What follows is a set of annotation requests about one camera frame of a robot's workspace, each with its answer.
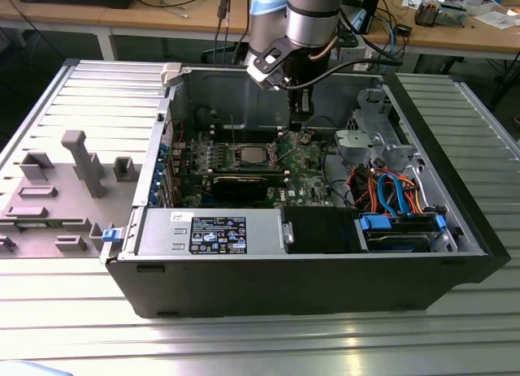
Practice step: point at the silver power supply unit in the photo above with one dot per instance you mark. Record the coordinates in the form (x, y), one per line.
(162, 234)

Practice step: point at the black PC case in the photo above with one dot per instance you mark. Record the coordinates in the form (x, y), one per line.
(284, 286)

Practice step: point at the black graphics card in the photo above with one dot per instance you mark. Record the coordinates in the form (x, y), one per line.
(239, 189)

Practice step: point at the green motherboard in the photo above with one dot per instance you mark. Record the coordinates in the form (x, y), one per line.
(304, 177)

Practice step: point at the black plastic shroud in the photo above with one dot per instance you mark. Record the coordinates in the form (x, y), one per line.
(321, 230)

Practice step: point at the silver-topped CPU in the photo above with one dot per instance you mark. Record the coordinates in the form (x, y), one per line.
(254, 154)

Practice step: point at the small brown coil device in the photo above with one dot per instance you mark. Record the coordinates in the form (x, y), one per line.
(424, 12)

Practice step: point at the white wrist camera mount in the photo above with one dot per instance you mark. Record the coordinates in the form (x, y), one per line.
(264, 63)

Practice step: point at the green RAM stick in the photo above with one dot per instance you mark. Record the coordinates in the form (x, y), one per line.
(276, 177)

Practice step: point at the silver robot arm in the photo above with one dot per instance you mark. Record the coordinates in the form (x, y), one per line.
(313, 22)

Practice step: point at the silver metal drive cage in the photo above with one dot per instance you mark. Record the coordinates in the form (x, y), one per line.
(357, 144)

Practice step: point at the blue case latch tab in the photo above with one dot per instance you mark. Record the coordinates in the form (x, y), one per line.
(112, 236)

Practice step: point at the hard disk blue carrier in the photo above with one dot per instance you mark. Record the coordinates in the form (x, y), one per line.
(390, 240)

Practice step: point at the grey parts rack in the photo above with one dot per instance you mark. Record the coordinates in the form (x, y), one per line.
(61, 197)

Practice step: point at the black upright box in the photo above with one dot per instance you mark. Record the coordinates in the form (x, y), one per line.
(369, 10)

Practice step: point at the thin metal locking lever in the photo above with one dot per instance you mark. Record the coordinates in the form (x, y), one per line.
(285, 156)
(234, 132)

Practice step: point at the silver coin battery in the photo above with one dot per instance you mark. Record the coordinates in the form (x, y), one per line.
(303, 139)

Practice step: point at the black RAM slot white clips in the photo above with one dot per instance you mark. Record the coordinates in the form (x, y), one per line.
(248, 135)
(248, 126)

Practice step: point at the beige case latch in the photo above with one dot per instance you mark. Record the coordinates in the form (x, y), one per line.
(170, 73)

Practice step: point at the wooden desk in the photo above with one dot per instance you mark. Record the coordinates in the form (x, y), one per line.
(162, 20)
(447, 41)

